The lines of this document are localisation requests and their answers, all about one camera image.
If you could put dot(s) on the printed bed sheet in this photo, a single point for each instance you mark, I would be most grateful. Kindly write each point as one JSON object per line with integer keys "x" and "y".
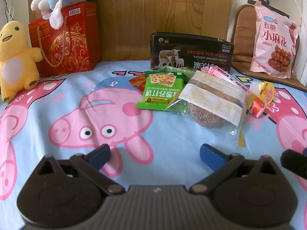
{"x": 168, "y": 129}

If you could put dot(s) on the small orange snack packet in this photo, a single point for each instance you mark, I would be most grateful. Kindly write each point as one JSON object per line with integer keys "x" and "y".
{"x": 138, "y": 82}

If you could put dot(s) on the green cracker packet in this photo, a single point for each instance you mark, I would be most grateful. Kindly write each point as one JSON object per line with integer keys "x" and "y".
{"x": 186, "y": 73}
{"x": 158, "y": 95}

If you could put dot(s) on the pink snack carton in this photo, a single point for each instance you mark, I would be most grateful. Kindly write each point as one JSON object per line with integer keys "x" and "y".
{"x": 223, "y": 75}

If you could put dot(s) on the orange jelly cup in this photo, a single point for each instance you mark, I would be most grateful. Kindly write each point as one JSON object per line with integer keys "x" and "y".
{"x": 266, "y": 92}

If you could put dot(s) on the black tin box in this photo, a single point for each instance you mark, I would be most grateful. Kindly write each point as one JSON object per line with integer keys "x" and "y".
{"x": 191, "y": 45}

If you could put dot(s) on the yellow plush toy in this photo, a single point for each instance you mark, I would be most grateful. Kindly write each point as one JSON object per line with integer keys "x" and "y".
{"x": 14, "y": 60}

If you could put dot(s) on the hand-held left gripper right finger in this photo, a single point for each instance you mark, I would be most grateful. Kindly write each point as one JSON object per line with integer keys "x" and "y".
{"x": 211, "y": 154}

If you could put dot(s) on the clear pastry packet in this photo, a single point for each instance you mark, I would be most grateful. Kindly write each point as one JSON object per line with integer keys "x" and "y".
{"x": 211, "y": 95}

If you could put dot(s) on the wooden board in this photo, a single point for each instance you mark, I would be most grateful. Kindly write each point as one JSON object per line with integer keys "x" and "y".
{"x": 156, "y": 9}

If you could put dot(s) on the red gift box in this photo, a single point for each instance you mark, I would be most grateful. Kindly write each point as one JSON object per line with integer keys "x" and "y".
{"x": 72, "y": 45}

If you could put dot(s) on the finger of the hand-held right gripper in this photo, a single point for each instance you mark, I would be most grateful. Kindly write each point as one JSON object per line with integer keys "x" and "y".
{"x": 293, "y": 163}

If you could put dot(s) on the pink snack bag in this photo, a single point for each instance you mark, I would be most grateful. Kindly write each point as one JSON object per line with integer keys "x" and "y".
{"x": 273, "y": 40}

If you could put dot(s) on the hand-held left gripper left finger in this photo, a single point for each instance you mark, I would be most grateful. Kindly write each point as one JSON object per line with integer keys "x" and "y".
{"x": 100, "y": 154}

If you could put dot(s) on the small red snack packet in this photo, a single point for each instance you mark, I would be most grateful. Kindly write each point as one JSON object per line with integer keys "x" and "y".
{"x": 257, "y": 106}

